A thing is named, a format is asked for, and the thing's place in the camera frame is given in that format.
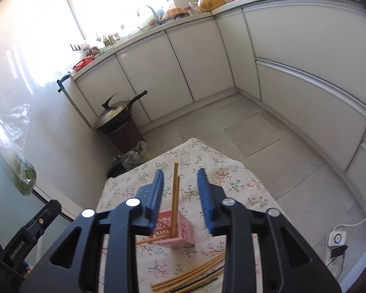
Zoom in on black chopstick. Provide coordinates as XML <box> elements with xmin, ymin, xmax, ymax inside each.
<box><xmin>167</xmin><ymin>266</ymin><xmax>226</xmax><ymax>293</ymax></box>
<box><xmin>188</xmin><ymin>277</ymin><xmax>218</xmax><ymax>292</ymax></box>

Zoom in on light bamboo chopstick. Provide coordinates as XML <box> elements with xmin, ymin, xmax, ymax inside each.
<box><xmin>136</xmin><ymin>227</ymin><xmax>172</xmax><ymax>245</ymax></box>

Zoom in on white kitchen cabinets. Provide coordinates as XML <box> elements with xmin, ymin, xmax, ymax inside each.
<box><xmin>73</xmin><ymin>0</ymin><xmax>366</xmax><ymax>203</ymax></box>

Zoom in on floral beige tablecloth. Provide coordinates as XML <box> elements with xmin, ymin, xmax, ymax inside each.
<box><xmin>96</xmin><ymin>138</ymin><xmax>279</xmax><ymax>292</ymax></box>

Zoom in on white power strip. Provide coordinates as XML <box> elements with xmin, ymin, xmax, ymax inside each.
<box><xmin>324</xmin><ymin>230</ymin><xmax>346</xmax><ymax>278</ymax></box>

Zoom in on pink perforated utensil holder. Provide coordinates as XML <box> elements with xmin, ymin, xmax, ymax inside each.
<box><xmin>152</xmin><ymin>210</ymin><xmax>195</xmax><ymax>249</ymax></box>

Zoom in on clear plastic bag on floor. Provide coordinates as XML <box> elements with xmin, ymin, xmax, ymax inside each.
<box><xmin>121</xmin><ymin>141</ymin><xmax>149</xmax><ymax>171</ymax></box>

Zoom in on dark brown stool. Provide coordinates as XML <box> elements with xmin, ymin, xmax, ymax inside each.
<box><xmin>105</xmin><ymin>117</ymin><xmax>145</xmax><ymax>154</ymax></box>

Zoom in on plastic bag with greens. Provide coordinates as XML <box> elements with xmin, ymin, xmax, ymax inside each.
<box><xmin>0</xmin><ymin>104</ymin><xmax>37</xmax><ymax>197</ymax></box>

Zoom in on black wok with lid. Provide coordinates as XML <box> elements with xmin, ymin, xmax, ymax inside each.
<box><xmin>94</xmin><ymin>90</ymin><xmax>148</xmax><ymax>134</ymax></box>

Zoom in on grey metal pole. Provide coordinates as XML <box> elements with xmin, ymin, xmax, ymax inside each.
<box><xmin>57</xmin><ymin>73</ymin><xmax>120</xmax><ymax>159</ymax></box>

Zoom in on red basket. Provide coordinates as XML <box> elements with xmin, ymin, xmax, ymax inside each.
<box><xmin>72</xmin><ymin>56</ymin><xmax>94</xmax><ymax>72</ymax></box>

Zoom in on woven basket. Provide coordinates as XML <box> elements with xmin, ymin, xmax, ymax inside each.
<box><xmin>162</xmin><ymin>7</ymin><xmax>189</xmax><ymax>19</ymax></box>

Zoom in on white power cable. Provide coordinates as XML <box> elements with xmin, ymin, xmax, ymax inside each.
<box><xmin>332</xmin><ymin>205</ymin><xmax>366</xmax><ymax>234</ymax></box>

